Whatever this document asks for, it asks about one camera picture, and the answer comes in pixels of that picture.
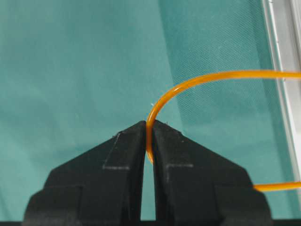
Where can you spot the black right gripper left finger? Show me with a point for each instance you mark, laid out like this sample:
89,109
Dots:
101,187

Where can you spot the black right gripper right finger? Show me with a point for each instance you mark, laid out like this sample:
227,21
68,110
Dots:
195,186

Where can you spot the orange rubber band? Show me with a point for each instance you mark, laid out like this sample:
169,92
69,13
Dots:
246,74

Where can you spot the green table cloth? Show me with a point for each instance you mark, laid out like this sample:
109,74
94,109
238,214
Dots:
75,72

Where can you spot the aluminium extrusion rail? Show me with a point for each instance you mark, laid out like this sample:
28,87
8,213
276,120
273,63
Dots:
283,23

